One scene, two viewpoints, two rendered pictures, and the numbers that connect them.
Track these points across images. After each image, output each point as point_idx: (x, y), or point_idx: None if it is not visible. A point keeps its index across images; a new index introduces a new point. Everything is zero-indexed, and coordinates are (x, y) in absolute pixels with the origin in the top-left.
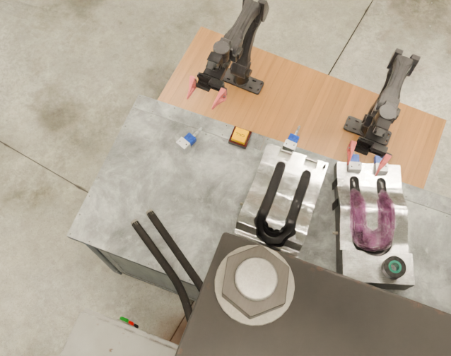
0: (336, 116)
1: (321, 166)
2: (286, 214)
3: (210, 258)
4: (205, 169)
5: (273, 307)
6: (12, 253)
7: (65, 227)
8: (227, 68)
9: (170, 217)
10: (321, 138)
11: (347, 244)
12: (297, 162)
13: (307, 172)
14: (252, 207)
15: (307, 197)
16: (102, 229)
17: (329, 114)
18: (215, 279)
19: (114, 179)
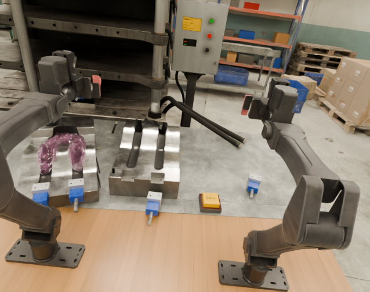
0: (96, 263)
1: (115, 173)
2: (142, 135)
3: (186, 136)
4: (223, 176)
5: None
6: None
7: None
8: (282, 287)
9: (225, 148)
10: (115, 227)
11: (88, 137)
12: (142, 171)
13: (130, 167)
14: (171, 134)
15: (127, 153)
16: (258, 138)
17: (108, 263)
18: None
19: (279, 159)
